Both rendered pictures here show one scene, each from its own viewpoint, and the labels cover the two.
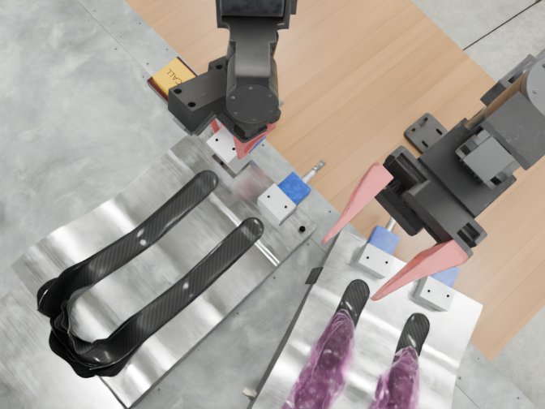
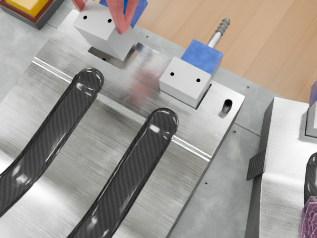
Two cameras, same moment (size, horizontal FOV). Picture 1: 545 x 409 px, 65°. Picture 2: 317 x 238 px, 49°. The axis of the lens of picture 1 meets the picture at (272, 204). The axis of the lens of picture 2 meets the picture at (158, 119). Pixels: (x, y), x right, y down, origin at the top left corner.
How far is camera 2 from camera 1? 0.28 m
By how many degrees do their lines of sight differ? 5
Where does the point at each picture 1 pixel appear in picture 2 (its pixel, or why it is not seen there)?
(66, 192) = not seen: outside the picture
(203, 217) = (95, 127)
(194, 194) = (77, 102)
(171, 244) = (63, 172)
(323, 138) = (213, 11)
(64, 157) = not seen: outside the picture
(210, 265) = (121, 185)
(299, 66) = not seen: outside the picture
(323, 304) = (284, 197)
